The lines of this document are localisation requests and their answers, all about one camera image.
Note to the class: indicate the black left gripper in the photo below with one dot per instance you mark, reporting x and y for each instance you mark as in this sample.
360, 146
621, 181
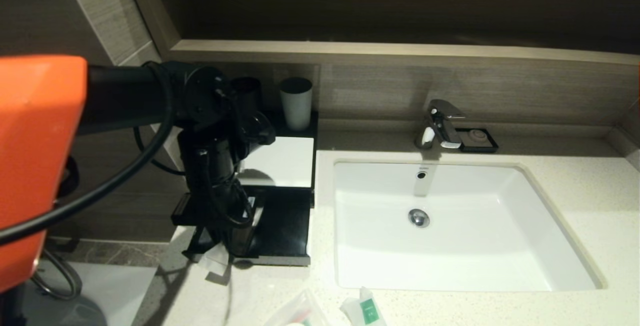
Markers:
215, 181

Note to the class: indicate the grey cup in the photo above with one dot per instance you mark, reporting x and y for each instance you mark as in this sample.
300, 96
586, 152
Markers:
297, 108

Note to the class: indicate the black cup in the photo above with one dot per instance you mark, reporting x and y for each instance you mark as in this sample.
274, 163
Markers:
247, 90

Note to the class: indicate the toothbrush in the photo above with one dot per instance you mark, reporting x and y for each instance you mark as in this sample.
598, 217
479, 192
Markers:
215, 261

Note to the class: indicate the orange and black left arm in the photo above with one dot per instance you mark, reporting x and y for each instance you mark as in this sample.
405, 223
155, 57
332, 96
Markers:
40, 140

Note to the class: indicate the black soap dish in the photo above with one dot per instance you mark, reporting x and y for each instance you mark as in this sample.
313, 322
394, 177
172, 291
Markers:
462, 148

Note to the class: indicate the black pull-out drawer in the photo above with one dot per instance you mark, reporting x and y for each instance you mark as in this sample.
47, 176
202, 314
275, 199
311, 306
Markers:
285, 226

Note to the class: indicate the wooden wall shelf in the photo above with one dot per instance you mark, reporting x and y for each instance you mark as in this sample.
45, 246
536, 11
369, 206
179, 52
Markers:
400, 52

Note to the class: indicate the chrome faucet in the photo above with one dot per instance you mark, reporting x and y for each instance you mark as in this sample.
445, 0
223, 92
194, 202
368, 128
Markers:
442, 124

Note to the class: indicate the chrome drain stopper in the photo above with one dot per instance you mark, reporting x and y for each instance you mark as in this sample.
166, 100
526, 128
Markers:
419, 218

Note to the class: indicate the white sink basin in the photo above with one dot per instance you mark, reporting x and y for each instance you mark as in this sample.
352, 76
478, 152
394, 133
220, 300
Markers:
475, 246

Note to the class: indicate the clear plastic packet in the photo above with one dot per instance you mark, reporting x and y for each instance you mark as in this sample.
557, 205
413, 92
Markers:
300, 314

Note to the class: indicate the round grey soap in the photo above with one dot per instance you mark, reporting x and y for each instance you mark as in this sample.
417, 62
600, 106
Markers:
477, 138

